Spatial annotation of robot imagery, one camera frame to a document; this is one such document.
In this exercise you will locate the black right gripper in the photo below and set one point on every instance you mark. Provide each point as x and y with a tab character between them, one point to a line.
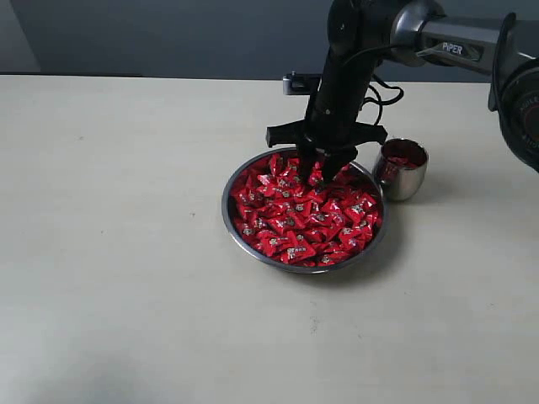
330	122

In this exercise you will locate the red candy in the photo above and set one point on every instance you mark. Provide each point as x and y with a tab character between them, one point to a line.
272	243
406	162
315	178
296	254

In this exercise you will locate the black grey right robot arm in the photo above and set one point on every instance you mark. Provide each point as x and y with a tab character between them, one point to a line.
364	34

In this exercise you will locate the round steel bowl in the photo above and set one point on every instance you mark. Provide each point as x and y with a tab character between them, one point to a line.
342	220

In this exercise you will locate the red candy inside cup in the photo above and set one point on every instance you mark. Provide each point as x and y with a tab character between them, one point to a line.
406	162

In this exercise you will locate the small steel cup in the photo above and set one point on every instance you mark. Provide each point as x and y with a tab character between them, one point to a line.
399	184

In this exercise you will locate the red wrapped candy front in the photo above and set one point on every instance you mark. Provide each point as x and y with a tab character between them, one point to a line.
296	254

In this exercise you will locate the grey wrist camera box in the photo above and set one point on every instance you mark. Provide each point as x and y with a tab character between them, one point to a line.
298	84

